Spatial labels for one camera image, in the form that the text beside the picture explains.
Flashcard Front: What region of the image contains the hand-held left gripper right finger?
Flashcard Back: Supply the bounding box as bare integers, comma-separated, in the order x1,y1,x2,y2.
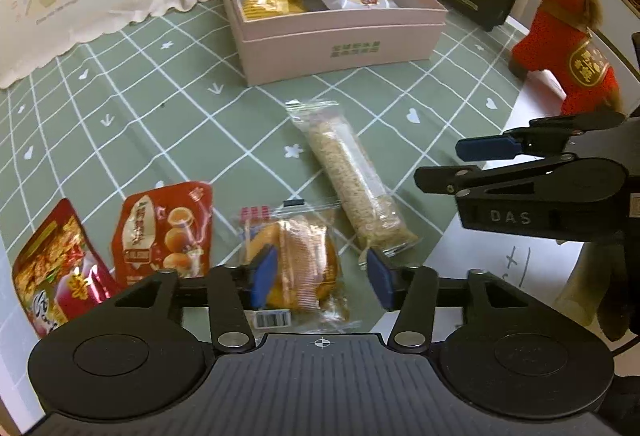
366,249,522,351

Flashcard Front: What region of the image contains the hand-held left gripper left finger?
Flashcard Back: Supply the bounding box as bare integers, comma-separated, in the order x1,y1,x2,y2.
115,245,281,351

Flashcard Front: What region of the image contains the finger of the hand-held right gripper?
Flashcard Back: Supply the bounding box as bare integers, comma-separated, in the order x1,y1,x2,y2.
414,153,587,198
456,110,628,163

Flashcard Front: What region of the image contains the clear round cake packet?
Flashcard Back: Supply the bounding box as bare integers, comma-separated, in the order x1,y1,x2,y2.
235,199,351,329

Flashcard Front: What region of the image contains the clear rice bar packet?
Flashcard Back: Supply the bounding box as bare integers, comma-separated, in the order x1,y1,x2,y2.
285,99,418,262

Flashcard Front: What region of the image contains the red packet with egg print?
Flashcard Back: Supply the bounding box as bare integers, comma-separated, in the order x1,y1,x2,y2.
111,181,215,287

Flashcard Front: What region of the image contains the pink cardboard box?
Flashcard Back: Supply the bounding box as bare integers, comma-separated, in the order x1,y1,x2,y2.
218,0,448,87

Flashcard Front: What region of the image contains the large red snack packet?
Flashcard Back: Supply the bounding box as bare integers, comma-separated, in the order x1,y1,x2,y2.
12,199,123,339

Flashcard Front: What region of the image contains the white paper sheet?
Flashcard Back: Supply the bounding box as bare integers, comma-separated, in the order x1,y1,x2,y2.
480,236,586,332

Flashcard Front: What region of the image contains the red plush horse toy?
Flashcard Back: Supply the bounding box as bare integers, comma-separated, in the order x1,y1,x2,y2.
507,0,621,117

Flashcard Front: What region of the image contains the green checkered tablecloth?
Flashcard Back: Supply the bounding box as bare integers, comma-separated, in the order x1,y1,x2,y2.
0,0,546,352

